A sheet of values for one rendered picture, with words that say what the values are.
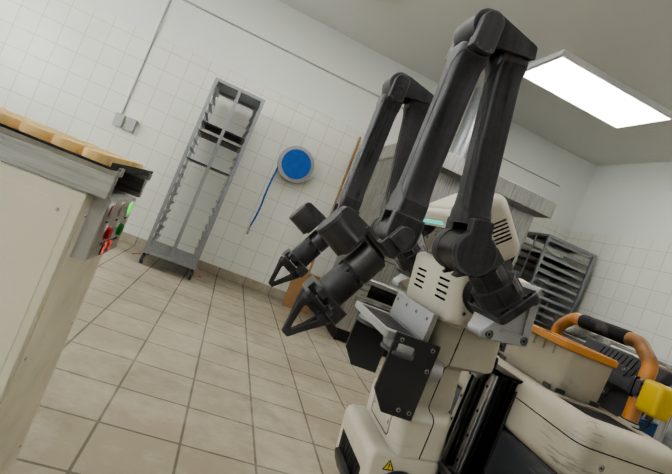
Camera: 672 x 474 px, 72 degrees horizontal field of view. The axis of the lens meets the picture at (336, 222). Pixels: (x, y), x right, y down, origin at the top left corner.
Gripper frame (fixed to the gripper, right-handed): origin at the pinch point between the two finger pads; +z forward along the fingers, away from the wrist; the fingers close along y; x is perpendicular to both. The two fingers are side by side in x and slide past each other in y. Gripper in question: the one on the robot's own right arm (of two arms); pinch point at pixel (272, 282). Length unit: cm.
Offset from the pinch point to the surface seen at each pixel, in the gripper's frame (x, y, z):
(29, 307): -32, 22, 35
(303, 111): -46, -395, -116
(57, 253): -36.7, 22.3, 24.2
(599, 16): 46, -166, -270
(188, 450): 35, -52, 69
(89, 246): -34.4, 17.5, 20.5
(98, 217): -37.7, 17.5, 15.2
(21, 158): -54, 21, 17
